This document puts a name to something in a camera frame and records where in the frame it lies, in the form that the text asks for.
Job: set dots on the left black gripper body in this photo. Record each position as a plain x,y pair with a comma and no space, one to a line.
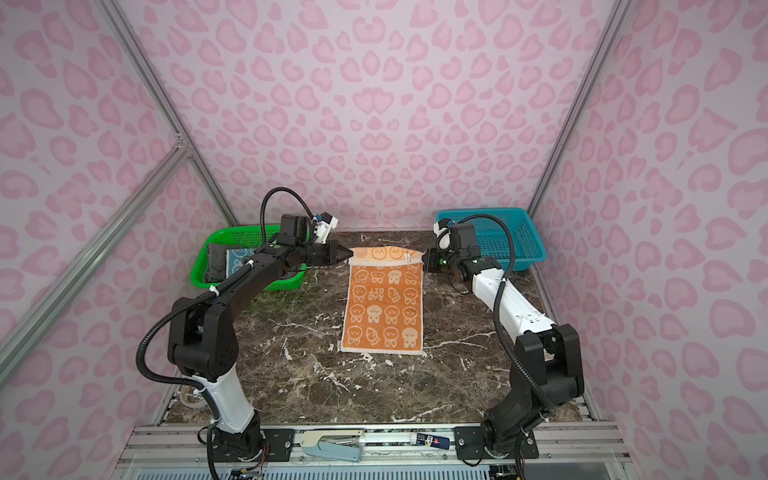
316,253

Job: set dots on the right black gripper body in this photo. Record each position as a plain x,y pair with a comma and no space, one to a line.
442,261

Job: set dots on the orange patterned cloth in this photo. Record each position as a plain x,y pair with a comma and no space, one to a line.
384,311

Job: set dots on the blue patterned cloth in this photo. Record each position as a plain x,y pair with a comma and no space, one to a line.
235,259

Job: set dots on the grey towel gold emblem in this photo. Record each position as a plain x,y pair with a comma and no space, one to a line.
215,270

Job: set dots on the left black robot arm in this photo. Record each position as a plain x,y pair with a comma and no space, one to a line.
203,343

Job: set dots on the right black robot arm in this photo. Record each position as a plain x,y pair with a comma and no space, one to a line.
546,363

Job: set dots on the green plastic basket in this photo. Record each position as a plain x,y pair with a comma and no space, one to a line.
243,236

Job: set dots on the small blue battery pack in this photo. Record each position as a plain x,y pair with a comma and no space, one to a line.
430,440

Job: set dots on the clear tape roll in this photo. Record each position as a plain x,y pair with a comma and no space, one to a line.
191,398

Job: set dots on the grey stapler tool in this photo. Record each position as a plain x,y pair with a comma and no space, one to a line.
333,444

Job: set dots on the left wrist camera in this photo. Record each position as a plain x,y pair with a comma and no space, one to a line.
323,225

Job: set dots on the aluminium front rail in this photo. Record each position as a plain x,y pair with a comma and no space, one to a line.
587,450

